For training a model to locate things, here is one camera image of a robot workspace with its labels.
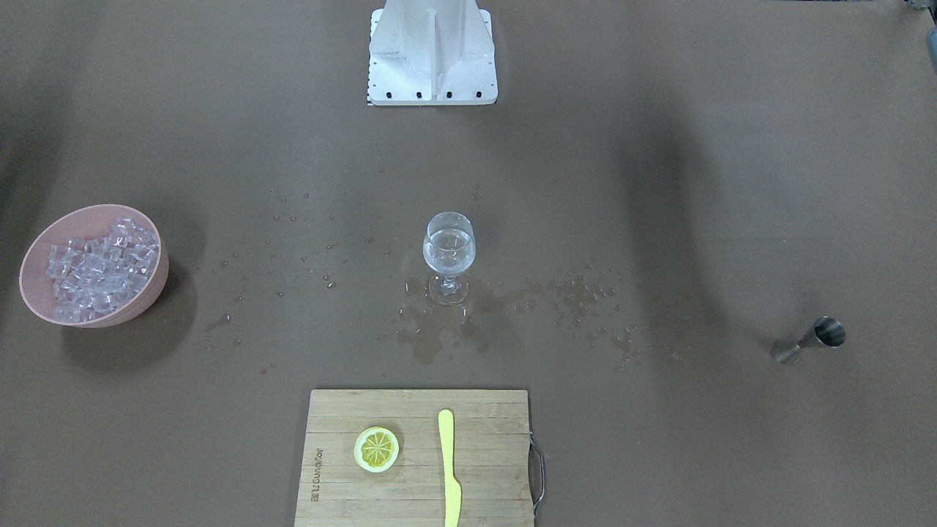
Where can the yellow lemon slice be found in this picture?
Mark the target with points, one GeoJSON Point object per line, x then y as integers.
{"type": "Point", "coordinates": [376, 449]}

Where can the clear ice cubes pile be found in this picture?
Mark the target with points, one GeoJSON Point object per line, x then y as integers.
{"type": "Point", "coordinates": [94, 277]}

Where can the clear wine glass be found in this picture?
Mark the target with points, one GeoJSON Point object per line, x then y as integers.
{"type": "Point", "coordinates": [449, 250]}

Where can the yellow plastic knife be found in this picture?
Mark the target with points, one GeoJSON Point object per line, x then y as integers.
{"type": "Point", "coordinates": [452, 489]}

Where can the steel double jigger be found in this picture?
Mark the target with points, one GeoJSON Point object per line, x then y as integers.
{"type": "Point", "coordinates": [825, 333]}

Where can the pink bowl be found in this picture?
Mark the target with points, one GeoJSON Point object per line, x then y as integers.
{"type": "Point", "coordinates": [87, 222]}

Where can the bamboo cutting board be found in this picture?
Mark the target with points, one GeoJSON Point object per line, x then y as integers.
{"type": "Point", "coordinates": [491, 462]}

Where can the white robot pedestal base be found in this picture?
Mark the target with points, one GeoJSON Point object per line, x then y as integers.
{"type": "Point", "coordinates": [431, 53]}

